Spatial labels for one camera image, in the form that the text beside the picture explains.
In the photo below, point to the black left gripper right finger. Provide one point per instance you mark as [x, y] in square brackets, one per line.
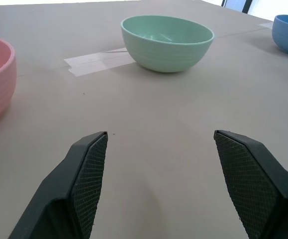
[255, 184]

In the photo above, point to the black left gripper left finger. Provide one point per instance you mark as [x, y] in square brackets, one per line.
[66, 189]

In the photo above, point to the clear tape strip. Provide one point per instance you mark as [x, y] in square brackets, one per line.
[96, 62]

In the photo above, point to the green plastic bowl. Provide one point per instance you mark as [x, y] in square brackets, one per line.
[167, 47]

